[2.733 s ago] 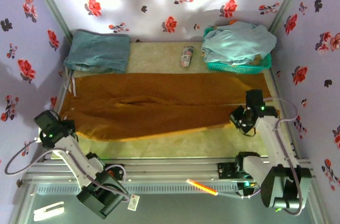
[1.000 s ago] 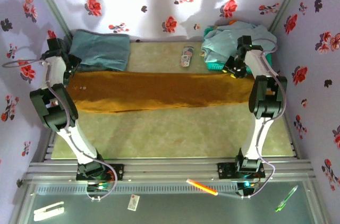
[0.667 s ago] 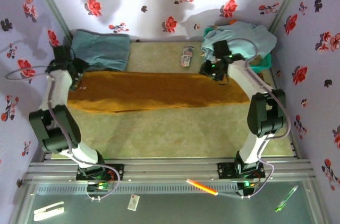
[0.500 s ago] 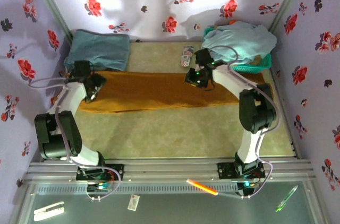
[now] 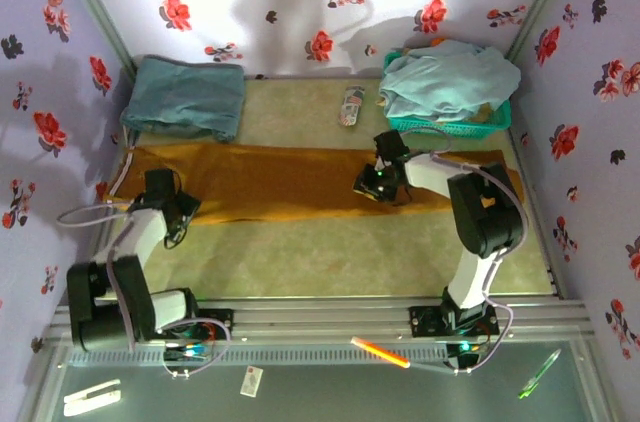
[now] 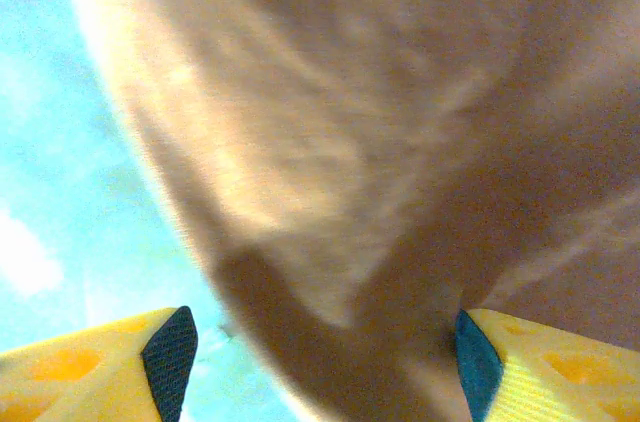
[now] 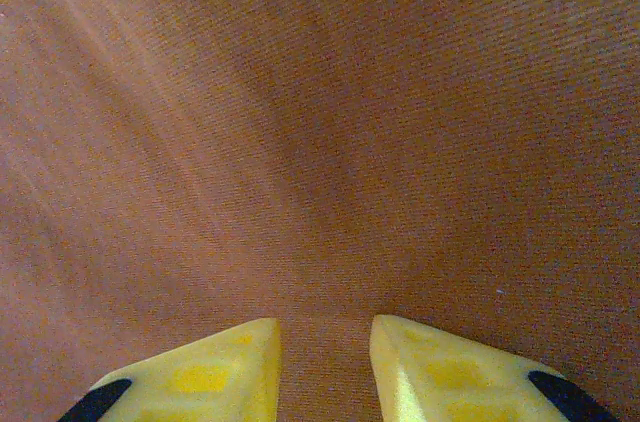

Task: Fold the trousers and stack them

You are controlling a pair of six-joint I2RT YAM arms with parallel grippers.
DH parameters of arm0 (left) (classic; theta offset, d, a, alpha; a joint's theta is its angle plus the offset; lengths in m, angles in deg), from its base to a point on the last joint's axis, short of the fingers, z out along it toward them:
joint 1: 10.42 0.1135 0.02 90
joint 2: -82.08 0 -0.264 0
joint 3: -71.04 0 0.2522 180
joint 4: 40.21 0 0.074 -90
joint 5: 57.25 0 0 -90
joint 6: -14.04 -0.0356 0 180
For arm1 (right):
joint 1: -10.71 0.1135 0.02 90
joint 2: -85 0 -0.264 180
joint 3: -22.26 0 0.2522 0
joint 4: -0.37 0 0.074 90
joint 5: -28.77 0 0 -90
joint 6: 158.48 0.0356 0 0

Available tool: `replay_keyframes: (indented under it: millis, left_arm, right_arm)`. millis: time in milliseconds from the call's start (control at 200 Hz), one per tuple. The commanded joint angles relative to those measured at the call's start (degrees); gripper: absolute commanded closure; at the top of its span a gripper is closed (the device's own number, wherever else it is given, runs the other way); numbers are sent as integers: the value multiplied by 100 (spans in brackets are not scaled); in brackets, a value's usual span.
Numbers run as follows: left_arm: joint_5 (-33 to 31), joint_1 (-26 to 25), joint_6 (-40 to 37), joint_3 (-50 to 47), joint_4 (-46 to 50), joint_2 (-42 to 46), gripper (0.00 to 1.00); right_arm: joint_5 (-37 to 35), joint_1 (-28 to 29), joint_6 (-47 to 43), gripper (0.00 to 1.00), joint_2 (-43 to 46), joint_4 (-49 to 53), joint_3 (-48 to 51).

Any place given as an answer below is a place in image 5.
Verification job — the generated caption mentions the orange marker pen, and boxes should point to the orange marker pen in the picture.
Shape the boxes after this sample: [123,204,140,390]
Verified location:
[349,335,412,370]

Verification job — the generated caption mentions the light blue garment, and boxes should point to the light blue garment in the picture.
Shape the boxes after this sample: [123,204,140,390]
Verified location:
[378,39,523,123]

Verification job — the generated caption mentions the grey slotted cable duct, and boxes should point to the grey slotted cable duct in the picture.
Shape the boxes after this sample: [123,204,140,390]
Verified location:
[64,344,461,368]

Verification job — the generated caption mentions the tan garment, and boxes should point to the tan garment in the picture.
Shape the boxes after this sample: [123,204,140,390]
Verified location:
[469,104,506,124]

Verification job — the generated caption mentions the small circuit board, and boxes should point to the small circuit board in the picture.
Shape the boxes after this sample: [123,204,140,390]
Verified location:
[164,341,210,362]
[447,339,481,358]

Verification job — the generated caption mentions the green plastic basket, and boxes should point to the green plastic basket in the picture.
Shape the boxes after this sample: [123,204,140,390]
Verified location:
[382,49,514,140]

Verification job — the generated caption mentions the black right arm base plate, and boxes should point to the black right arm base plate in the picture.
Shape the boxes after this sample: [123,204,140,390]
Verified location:
[408,305,501,338]

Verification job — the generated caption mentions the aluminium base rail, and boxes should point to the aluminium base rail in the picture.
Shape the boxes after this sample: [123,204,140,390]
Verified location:
[44,296,596,343]

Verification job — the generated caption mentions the small white card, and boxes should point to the small white card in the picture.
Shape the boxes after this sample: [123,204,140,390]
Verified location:
[238,365,265,398]

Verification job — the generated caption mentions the white plastic clip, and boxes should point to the white plastic clip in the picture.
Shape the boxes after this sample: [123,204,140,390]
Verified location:
[63,378,123,417]

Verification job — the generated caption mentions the green pen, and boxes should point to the green pen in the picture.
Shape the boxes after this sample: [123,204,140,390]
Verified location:
[517,348,563,401]

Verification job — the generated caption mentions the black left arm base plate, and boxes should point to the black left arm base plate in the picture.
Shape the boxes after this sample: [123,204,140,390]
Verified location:
[143,308,235,342]

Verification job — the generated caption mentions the brown trousers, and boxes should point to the brown trousers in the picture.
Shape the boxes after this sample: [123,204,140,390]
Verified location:
[102,141,524,226]

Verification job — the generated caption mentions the folded teal trousers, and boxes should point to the folded teal trousers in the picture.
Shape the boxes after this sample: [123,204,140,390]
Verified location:
[119,54,247,144]

